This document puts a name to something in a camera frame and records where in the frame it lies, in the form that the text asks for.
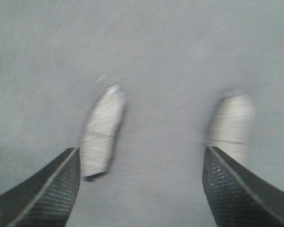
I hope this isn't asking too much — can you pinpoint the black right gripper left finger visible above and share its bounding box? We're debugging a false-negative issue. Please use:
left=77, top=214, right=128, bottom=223
left=0, top=148, right=80, bottom=227

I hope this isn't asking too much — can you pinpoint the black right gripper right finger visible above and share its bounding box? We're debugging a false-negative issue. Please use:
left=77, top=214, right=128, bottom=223
left=202, top=147, right=284, bottom=227

